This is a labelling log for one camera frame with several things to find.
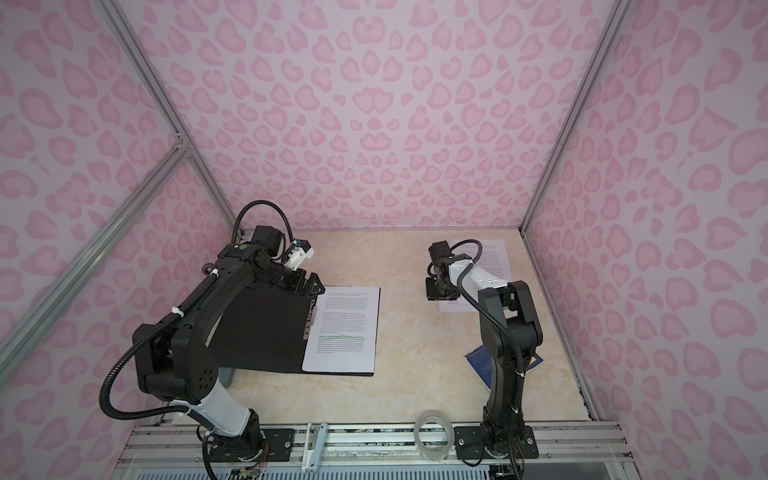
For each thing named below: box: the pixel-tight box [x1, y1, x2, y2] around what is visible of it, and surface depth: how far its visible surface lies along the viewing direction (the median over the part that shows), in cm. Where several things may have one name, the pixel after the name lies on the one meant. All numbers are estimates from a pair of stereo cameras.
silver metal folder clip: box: [303, 299, 317, 340], surface depth 97 cm
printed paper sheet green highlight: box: [302, 286, 380, 373], surface depth 94 cm
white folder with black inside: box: [206, 286, 381, 376], surface depth 93 cm
